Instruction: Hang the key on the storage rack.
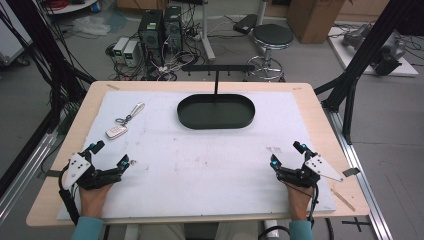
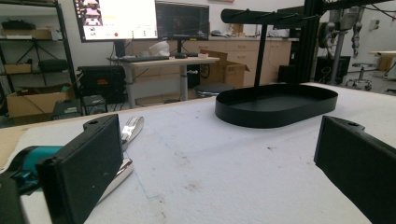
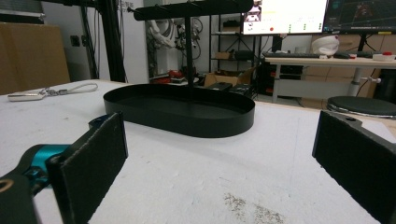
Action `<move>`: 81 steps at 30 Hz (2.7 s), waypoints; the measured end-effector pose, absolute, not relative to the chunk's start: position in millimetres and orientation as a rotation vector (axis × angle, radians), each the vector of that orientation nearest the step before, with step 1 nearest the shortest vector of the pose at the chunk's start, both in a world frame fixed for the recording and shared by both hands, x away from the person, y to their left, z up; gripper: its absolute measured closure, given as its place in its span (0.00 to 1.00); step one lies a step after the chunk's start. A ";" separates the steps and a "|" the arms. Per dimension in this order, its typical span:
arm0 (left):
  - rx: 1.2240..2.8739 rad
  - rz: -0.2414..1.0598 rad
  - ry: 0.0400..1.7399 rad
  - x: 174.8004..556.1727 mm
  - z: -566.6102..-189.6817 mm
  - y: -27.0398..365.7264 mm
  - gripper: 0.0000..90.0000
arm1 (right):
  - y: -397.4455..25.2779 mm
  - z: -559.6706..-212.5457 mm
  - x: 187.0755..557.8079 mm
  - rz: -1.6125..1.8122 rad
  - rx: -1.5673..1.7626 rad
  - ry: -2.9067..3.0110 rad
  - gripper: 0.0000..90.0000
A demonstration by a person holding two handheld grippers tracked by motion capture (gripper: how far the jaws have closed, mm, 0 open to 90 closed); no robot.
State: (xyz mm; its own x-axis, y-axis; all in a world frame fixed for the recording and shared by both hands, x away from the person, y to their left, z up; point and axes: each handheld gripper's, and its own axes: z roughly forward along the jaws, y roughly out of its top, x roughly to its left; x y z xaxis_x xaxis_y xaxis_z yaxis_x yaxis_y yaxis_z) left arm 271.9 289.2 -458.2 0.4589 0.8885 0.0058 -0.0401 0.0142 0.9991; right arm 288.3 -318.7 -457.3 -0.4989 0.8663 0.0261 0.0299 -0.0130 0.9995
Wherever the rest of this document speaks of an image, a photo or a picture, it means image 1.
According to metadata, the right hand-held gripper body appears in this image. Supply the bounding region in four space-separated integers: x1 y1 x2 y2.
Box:
275 151 345 189

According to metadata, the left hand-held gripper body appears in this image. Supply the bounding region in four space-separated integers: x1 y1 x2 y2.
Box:
63 150 123 191

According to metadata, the person's right hand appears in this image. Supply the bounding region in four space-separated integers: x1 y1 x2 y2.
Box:
286 182 315 222

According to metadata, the person's left hand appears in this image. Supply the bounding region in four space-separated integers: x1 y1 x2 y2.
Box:
79 182 114 220

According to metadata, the thin wooden stick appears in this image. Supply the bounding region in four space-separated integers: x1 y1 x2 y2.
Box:
330 187 357 213

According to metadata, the wooden table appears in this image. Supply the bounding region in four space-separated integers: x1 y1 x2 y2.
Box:
25 80 371 228

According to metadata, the black tape cross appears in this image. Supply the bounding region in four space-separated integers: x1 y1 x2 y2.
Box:
341 216 371 233

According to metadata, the white foam mat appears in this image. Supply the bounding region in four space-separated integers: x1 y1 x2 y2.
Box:
56 89 337 222

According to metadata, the black key rack with tray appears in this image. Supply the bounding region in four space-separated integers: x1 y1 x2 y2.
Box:
176 63 257 131

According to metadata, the white power supply unit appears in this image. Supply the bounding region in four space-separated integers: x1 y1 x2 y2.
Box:
112 36 130 65
122 40 140 68

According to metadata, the white floor board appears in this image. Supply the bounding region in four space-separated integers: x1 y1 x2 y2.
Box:
327 26 420 78

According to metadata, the black round stool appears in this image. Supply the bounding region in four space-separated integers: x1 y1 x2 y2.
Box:
245 23 295 83

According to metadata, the clear plastic bag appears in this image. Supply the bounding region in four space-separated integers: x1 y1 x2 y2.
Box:
71 15 112 37

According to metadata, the large black computer tower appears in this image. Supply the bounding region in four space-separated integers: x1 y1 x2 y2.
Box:
137 9 165 67

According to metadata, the brown cardboard box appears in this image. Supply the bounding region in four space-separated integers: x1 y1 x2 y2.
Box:
286 0 346 45

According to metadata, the grey machine on white board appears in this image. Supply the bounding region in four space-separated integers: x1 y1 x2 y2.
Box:
341 23 408 77

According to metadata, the black flat device on floor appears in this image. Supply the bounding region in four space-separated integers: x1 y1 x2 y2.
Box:
232 13 259 36

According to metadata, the slim black computer tower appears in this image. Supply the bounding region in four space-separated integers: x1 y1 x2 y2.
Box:
162 5 184 55

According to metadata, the round white table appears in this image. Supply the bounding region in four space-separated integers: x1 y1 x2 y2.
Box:
44 0 100 15

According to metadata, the white desk leg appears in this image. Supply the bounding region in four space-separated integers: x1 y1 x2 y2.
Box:
199 0 217 62

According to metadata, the silver car key with keychain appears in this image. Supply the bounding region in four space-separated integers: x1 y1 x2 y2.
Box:
104 101 146 141

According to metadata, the right hand-held gripper black cable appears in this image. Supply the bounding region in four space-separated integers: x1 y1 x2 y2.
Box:
279 179 322 229

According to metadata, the aluminium rail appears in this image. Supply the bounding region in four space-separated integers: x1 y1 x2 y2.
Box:
0 130 60 224
323 107 395 240

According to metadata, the black metal frame post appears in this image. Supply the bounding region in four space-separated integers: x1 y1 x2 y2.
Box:
0 0 97 198
314 0 420 146

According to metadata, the tangle of floor cables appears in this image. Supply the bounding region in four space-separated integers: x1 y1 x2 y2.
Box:
105 19 214 82

